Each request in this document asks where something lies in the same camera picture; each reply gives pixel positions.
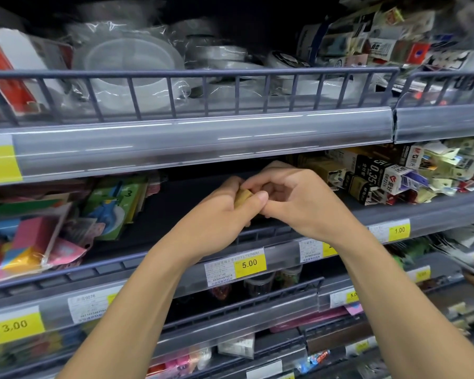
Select clear plastic jar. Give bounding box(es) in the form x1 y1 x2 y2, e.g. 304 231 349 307
277 265 303 289
243 272 276 300

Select red and white packet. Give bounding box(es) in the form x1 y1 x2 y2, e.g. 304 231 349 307
0 29 73 123

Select person's right hand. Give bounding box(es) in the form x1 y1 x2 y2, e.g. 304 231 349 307
241 161 367 249

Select person's right forearm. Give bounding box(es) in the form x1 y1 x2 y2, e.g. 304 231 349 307
332 224 474 379

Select flat pink case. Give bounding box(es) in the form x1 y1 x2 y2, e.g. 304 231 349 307
269 308 358 334

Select small white box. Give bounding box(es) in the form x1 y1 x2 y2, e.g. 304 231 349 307
217 333 256 360

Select heap of small carded packets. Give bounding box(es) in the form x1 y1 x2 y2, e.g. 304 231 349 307
298 0 474 93

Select pile of small pale packets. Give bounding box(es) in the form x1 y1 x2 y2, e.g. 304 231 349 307
411 137 474 203

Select person's left forearm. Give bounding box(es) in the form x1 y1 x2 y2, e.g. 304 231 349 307
57 233 222 379

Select green printed packet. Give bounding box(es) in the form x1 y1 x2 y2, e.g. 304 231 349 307
81 175 151 242

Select pink packets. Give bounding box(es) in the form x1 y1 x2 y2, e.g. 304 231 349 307
147 347 213 379

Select grey shelf with price rail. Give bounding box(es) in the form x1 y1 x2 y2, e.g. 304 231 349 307
0 175 474 340
0 248 474 379

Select grey wire-fenced shelf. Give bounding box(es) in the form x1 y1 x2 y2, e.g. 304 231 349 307
0 67 400 187
393 70 474 145

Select white shelf label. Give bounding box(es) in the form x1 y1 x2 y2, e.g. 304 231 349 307
67 286 123 325
246 359 283 379

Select stack of clear plastic containers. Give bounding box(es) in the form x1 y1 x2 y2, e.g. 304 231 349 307
72 21 187 115

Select person's left hand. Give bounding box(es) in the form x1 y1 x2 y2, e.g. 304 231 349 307
158 175 269 269

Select pink and blue block packet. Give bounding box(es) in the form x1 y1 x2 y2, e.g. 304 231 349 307
0 203 95 285

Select pile of black refill boxes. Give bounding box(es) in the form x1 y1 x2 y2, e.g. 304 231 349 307
296 146 423 206

